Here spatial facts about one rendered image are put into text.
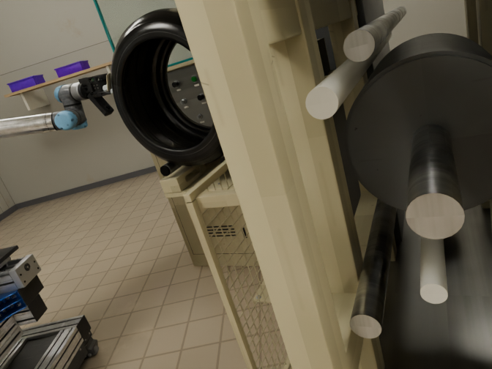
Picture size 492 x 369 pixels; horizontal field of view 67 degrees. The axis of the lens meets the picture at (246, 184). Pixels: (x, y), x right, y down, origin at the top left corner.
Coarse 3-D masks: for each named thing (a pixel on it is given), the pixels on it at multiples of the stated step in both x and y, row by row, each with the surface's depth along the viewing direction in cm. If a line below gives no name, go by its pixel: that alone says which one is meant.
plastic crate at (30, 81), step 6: (24, 78) 451; (30, 78) 451; (36, 78) 456; (42, 78) 469; (12, 84) 454; (18, 84) 454; (24, 84) 454; (30, 84) 454; (36, 84) 454; (12, 90) 457; (18, 90) 457
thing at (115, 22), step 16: (96, 0) 201; (112, 0) 197; (128, 0) 194; (144, 0) 190; (160, 0) 187; (112, 16) 201; (128, 16) 198; (112, 32) 206; (112, 48) 209; (176, 48) 194
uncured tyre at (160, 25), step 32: (128, 32) 127; (160, 32) 120; (128, 64) 146; (160, 64) 156; (128, 96) 150; (160, 96) 163; (128, 128) 143; (160, 128) 160; (192, 128) 164; (192, 160) 138
